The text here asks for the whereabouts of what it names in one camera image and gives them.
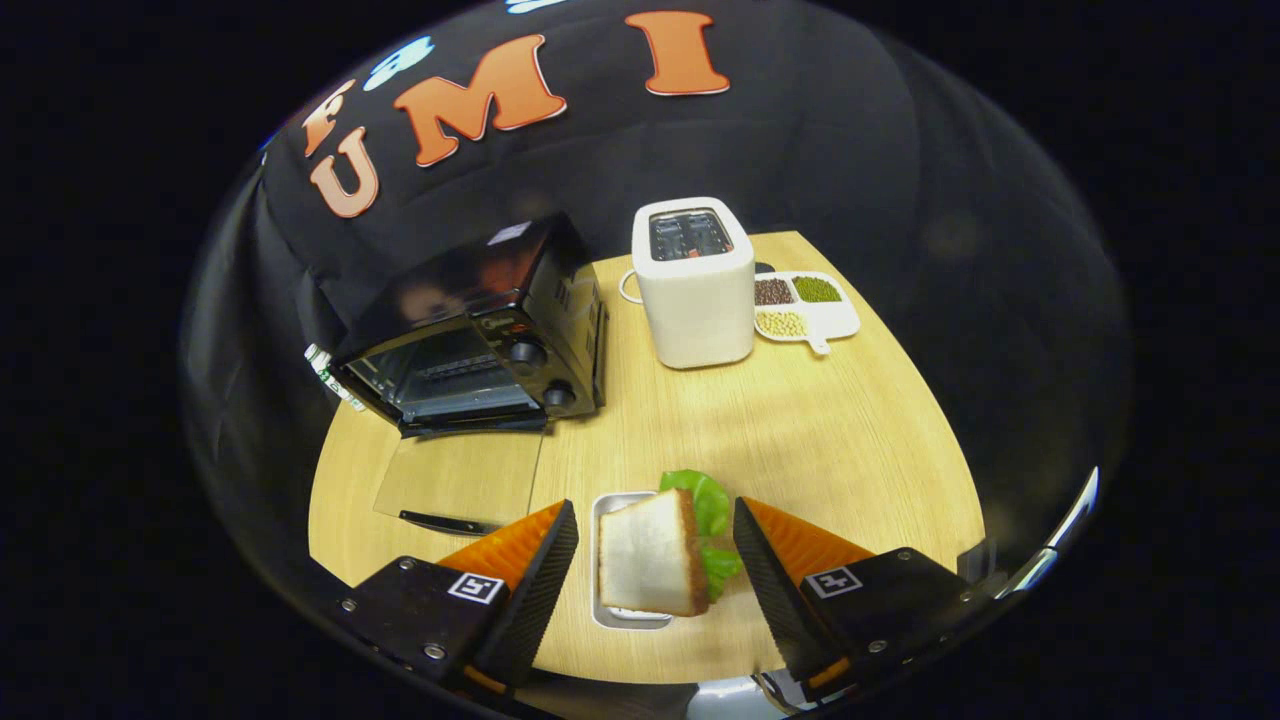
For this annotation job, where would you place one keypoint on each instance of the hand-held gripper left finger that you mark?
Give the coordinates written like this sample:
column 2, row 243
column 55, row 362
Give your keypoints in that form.
column 540, row 590

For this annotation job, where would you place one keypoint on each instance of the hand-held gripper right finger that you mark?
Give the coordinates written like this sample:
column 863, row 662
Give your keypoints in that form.
column 775, row 590

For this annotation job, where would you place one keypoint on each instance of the white pop-up toaster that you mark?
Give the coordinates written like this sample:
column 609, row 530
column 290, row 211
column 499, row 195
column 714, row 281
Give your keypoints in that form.
column 700, row 310

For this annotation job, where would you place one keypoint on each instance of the black toaster oven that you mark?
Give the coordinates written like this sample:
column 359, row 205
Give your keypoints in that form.
column 450, row 300

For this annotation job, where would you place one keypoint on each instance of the white divided bean dish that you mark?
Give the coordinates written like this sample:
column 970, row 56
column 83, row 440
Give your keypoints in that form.
column 835, row 318

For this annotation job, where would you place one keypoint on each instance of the chrome metal bar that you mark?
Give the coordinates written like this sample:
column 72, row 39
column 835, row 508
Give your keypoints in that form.
column 1060, row 535

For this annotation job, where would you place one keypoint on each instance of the green white printed packet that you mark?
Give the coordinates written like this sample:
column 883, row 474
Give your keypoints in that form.
column 330, row 375

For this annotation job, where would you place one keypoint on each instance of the white bread lettuce sandwich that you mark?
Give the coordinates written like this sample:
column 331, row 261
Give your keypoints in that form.
column 650, row 555

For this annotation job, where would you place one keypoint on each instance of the small white ribbed tray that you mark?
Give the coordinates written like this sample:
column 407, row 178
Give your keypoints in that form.
column 600, row 615

